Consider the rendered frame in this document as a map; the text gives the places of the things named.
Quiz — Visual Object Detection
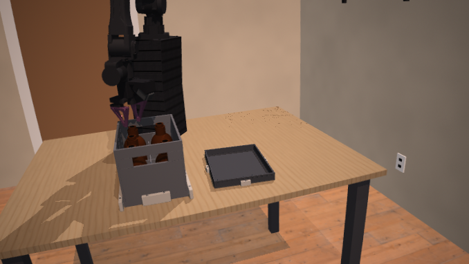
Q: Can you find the dark grey divided crate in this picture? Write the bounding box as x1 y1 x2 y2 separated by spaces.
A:
113 114 189 207

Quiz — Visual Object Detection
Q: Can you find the brown bottle with cream label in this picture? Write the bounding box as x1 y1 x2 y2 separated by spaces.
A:
127 144 147 166

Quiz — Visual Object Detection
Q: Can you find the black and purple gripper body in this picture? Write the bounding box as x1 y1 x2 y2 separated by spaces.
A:
109 84 144 108

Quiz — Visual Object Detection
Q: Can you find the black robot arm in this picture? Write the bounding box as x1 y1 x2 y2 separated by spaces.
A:
102 0 169 101

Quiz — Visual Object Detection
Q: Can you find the brown ceramic bottle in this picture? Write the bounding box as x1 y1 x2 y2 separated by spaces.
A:
156 140 169 163

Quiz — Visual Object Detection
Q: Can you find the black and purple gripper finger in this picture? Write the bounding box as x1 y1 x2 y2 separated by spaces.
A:
131 100 147 122
110 106 129 127

